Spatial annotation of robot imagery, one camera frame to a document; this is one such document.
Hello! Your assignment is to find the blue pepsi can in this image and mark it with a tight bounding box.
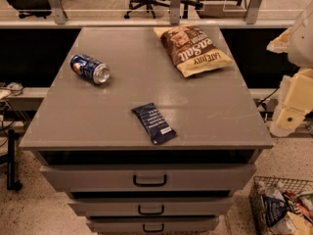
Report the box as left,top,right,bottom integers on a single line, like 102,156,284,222
69,54,111,85

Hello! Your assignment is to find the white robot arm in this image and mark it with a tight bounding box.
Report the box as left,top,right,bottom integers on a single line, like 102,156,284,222
267,2,313,137

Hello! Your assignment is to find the blue snack bag in basket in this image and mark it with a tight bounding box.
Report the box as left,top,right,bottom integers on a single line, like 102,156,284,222
263,197,288,226

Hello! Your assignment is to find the brown chip bag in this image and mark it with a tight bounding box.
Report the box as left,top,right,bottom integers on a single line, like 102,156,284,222
154,24,235,77

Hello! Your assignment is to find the yellow snack bag in basket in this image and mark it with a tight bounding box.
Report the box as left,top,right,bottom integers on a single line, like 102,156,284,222
288,212,313,235

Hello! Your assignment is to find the dark blue snack bar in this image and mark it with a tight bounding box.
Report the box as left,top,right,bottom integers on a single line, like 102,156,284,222
131,103,176,145

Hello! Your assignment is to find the top grey drawer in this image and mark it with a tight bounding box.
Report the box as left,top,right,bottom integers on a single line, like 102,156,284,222
40,164,256,192

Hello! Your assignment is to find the grey drawer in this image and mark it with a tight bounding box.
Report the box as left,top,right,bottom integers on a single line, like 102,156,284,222
40,164,256,192
69,197,233,217
86,216,219,234

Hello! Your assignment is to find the black office chair centre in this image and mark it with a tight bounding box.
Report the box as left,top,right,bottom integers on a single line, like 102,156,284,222
124,0,170,19

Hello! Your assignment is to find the middle grey drawer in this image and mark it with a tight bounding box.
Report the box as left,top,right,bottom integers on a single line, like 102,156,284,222
69,197,233,217

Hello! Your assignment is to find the grey drawer cabinet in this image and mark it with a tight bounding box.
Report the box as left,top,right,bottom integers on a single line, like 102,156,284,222
21,27,272,235

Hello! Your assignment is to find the bottom grey drawer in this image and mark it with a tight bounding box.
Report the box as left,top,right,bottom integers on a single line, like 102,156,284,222
86,216,219,234

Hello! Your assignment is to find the black metal stand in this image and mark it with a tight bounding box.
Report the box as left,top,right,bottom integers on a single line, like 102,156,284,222
7,129,22,192

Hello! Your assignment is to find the wire mesh basket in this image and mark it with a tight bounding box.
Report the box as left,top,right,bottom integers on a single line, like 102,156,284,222
249,176,313,235

